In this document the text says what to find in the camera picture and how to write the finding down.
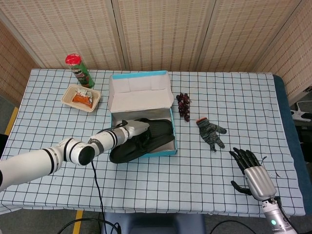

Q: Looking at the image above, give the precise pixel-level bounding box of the beige food tray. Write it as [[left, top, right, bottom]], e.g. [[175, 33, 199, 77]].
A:
[[61, 84, 102, 113]]

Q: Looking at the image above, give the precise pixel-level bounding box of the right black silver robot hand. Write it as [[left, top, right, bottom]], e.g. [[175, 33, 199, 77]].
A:
[[229, 147, 277, 202]]

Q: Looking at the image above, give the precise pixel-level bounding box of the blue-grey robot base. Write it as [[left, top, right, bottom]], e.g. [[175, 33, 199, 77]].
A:
[[101, 213, 207, 234]]

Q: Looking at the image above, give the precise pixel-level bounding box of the grey knit work glove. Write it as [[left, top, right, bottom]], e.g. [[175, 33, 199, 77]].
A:
[[195, 117, 228, 153]]

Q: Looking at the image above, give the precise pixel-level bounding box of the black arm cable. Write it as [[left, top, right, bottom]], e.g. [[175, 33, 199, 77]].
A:
[[57, 160, 122, 234]]

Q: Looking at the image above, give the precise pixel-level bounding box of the dark blue table pad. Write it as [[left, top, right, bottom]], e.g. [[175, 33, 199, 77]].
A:
[[272, 74, 312, 215]]

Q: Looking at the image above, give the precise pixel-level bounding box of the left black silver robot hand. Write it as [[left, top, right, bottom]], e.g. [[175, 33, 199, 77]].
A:
[[123, 119, 152, 150]]

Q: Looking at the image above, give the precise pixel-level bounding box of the dark red grape bunch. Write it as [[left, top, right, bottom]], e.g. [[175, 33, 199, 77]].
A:
[[175, 92, 192, 122]]

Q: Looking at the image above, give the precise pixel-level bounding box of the green Pringles can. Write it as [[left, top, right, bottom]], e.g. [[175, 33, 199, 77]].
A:
[[64, 54, 95, 89]]

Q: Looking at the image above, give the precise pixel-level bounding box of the white plastic device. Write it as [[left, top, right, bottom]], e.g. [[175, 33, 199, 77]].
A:
[[290, 101, 312, 121]]

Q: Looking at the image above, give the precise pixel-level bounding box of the blue cardboard shoe box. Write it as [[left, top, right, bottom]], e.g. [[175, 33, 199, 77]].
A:
[[108, 70, 177, 159]]

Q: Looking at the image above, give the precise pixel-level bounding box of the blue checked tablecloth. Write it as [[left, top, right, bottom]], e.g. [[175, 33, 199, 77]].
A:
[[0, 68, 307, 219]]

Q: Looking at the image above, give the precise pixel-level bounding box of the orange snack packet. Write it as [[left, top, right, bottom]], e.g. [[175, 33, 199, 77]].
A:
[[72, 89, 95, 109]]

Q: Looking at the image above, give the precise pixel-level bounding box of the woven folding screen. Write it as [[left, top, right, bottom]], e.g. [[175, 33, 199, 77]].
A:
[[0, 0, 312, 105]]

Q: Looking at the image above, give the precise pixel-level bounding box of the black floor cable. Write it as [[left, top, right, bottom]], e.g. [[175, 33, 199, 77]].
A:
[[210, 220, 256, 234]]

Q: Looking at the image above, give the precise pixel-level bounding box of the black rubber slipper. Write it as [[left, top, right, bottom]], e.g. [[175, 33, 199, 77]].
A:
[[109, 135, 176, 164], [136, 117, 175, 138]]

